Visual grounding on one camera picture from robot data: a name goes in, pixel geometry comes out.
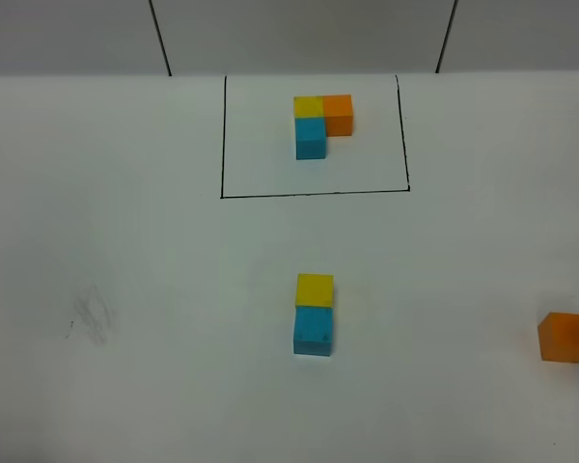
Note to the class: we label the orange template block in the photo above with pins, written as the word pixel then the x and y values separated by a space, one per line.
pixel 338 115

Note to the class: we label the blue template block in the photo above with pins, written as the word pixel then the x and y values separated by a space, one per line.
pixel 310 138

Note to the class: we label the yellow template block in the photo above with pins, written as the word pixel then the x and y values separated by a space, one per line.
pixel 308 107

